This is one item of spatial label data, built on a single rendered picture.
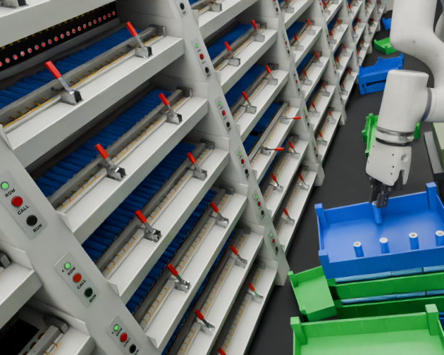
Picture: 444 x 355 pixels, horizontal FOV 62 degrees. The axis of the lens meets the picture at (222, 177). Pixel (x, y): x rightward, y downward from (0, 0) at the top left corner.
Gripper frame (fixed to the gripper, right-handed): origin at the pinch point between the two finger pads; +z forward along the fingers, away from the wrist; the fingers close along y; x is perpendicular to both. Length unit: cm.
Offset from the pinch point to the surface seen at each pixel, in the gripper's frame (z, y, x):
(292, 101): -7, 92, -25
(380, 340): 23.1, -21.8, 12.1
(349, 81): -6, 176, -121
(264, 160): 10, 59, 4
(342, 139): 23, 124, -84
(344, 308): 26.4, -7.8, 10.5
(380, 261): 9.1, -13.1, 8.5
